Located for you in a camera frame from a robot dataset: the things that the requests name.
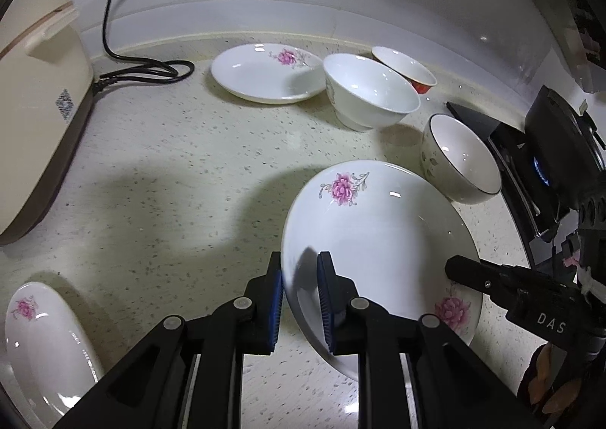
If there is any white floral plate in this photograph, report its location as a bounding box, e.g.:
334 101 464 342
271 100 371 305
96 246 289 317
281 159 484 381
211 44 328 105
5 281 106 417

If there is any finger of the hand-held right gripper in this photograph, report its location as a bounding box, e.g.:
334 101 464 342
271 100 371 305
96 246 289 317
445 255 569 311

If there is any red and white bowl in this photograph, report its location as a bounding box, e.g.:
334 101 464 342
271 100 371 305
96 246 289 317
371 46 437 95

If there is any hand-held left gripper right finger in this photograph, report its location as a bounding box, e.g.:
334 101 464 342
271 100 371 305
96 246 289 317
316 250 540 429

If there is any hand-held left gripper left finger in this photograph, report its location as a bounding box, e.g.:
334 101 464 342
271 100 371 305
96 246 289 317
50 251 285 429

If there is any black gas stove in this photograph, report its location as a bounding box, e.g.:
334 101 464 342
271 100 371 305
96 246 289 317
446 101 584 269

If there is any black pot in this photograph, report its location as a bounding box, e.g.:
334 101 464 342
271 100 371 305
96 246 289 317
524 85 606 222

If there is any large white bowl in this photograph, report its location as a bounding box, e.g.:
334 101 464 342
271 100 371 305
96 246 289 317
323 53 422 132

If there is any white bowl with dark rim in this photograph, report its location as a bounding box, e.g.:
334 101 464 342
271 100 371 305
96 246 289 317
420 114 503 205

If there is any black power cable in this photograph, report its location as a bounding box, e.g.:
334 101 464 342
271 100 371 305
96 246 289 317
92 0 195 95

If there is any cream rice cooker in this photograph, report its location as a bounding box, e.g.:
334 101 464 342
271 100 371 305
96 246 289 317
0 0 94 247

